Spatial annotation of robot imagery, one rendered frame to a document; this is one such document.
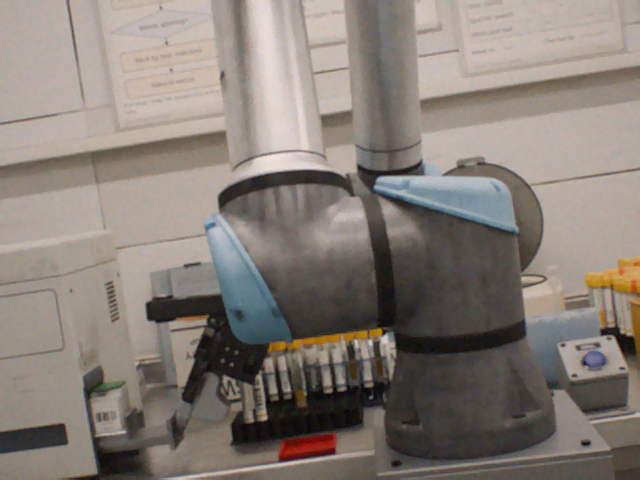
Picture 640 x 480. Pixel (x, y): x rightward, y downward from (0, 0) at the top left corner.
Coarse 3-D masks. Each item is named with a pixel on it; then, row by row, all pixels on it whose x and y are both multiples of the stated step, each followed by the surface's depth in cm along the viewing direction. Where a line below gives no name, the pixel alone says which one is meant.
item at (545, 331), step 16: (528, 320) 132; (544, 320) 132; (560, 320) 132; (576, 320) 131; (592, 320) 131; (528, 336) 132; (544, 336) 132; (560, 336) 132; (576, 336) 131; (592, 336) 131; (544, 352) 132; (544, 368) 132
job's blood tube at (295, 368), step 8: (288, 352) 134; (296, 352) 134; (296, 360) 134; (296, 368) 134; (296, 376) 134; (296, 384) 134; (296, 392) 135; (304, 392) 135; (296, 400) 135; (304, 400) 135; (304, 408) 135
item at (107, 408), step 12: (96, 396) 126; (108, 396) 126; (120, 396) 126; (96, 408) 125; (108, 408) 125; (120, 408) 125; (96, 420) 125; (108, 420) 125; (120, 420) 125; (96, 432) 125; (108, 432) 125
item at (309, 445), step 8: (288, 440) 126; (296, 440) 126; (304, 440) 126; (312, 440) 126; (320, 440) 126; (328, 440) 125; (336, 440) 124; (280, 448) 122; (288, 448) 124; (296, 448) 124; (304, 448) 123; (312, 448) 122; (320, 448) 121; (328, 448) 119; (280, 456) 119; (288, 456) 119; (296, 456) 119; (304, 456) 119; (312, 456) 119
